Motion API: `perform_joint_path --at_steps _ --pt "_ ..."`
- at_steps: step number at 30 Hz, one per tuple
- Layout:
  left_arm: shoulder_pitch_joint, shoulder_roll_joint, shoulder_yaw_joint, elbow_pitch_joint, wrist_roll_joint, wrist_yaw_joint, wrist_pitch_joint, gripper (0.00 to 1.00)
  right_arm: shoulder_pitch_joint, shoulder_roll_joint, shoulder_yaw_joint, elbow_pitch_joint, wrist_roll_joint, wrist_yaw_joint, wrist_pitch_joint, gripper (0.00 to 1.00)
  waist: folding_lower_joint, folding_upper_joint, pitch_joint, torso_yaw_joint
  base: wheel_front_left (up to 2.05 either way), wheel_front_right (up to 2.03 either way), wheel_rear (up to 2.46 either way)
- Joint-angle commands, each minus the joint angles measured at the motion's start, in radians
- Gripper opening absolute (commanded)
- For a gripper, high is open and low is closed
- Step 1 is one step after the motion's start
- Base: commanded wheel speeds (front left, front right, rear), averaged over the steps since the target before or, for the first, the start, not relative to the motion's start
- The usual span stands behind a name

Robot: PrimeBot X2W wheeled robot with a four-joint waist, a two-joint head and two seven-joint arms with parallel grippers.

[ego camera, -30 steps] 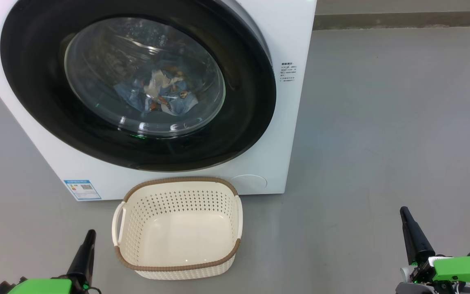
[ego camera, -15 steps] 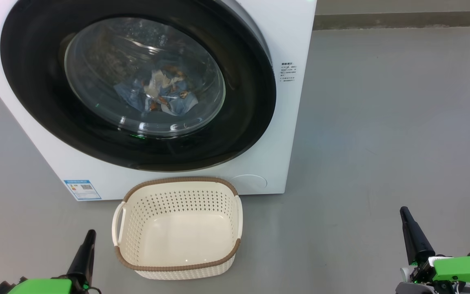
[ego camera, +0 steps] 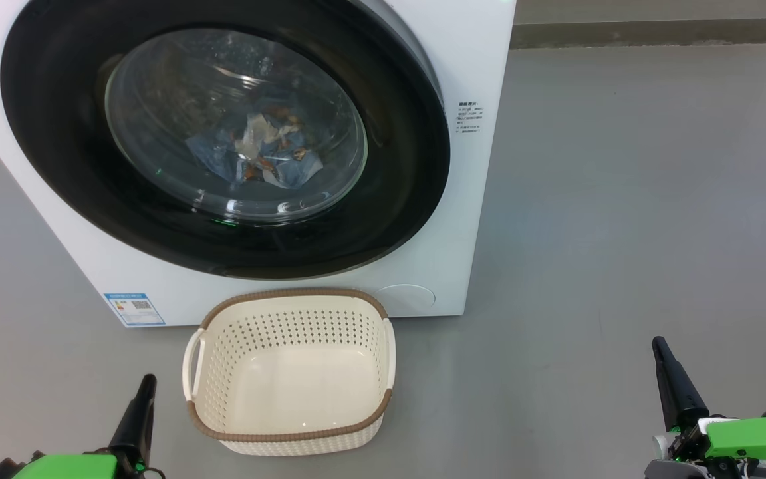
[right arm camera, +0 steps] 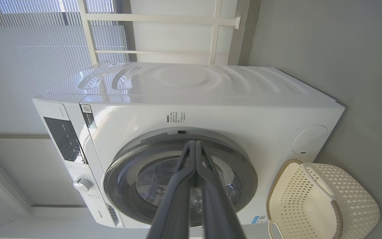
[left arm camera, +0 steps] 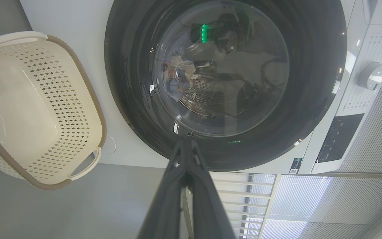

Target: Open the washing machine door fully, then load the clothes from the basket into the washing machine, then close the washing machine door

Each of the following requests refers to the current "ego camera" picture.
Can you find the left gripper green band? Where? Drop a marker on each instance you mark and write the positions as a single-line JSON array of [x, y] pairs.
[[70, 468]]

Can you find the white front-load washing machine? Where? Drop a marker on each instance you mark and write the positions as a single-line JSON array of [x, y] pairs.
[[476, 66]]

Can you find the dark grey wall baseboard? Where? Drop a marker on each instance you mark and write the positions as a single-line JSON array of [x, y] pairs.
[[655, 33]]

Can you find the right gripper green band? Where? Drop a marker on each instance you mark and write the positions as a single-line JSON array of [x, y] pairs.
[[749, 439]]

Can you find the cream perforated laundry basket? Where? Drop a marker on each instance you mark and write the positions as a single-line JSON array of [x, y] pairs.
[[290, 379]]

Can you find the round white filter cover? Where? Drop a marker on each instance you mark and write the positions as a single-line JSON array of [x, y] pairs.
[[406, 299]]

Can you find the blue energy label sticker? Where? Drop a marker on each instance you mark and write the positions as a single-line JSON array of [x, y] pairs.
[[135, 310]]

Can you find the black glass washing machine door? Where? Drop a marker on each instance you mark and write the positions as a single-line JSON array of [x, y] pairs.
[[57, 133]]

